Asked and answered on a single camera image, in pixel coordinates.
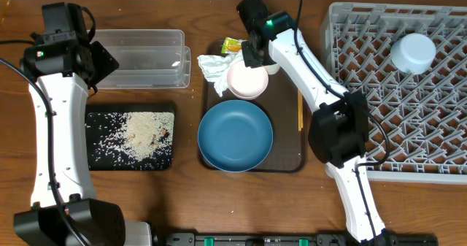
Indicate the crumpled white napkin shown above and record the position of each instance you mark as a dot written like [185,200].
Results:
[215,69]

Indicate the clear plastic bin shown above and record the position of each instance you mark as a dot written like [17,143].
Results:
[148,58]

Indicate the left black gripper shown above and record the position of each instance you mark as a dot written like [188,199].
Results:
[103,61]

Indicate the cream plastic cup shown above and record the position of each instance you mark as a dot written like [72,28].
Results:
[272,69]

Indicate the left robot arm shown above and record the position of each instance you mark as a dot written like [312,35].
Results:
[64,209]

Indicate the light blue bowl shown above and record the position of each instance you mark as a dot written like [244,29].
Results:
[413,54]

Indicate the dark blue plate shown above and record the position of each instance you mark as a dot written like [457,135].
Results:
[235,136]

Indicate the grey dishwasher rack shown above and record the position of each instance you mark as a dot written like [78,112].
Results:
[423,115]

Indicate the yellow green snack wrapper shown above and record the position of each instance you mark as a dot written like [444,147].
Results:
[231,45]

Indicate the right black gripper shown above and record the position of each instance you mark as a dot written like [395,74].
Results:
[250,56]

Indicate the wooden chopstick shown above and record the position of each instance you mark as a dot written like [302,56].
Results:
[301,114]
[298,114]

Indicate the pink bowl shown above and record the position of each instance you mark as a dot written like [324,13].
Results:
[245,82]

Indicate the rice food waste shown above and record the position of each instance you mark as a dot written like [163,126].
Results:
[146,133]

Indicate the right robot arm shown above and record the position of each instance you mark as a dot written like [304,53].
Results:
[339,126]

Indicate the black tray bin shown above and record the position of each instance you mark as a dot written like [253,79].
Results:
[129,138]

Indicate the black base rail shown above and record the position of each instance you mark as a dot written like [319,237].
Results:
[344,239]

